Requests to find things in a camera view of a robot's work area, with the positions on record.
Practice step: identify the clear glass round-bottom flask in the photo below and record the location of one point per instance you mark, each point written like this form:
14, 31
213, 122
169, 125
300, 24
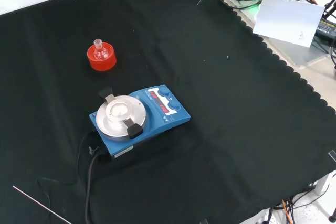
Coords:
101, 55

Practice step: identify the blue base heater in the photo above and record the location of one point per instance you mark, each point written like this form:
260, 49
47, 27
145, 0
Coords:
160, 126

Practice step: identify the black bench cloth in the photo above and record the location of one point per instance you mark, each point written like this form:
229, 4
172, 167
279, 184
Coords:
223, 108

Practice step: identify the pale board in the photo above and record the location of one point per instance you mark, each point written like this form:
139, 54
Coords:
286, 19

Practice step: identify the thin glass rod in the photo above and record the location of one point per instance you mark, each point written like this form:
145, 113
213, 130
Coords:
39, 203

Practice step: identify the black power adapter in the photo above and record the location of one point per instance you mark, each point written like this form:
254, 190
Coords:
326, 28

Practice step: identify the clear tape strip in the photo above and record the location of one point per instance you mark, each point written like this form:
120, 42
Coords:
333, 155

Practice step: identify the white bench leg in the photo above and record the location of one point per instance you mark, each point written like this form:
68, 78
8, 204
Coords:
324, 182

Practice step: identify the black tripod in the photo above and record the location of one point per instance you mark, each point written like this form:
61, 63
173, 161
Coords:
331, 7

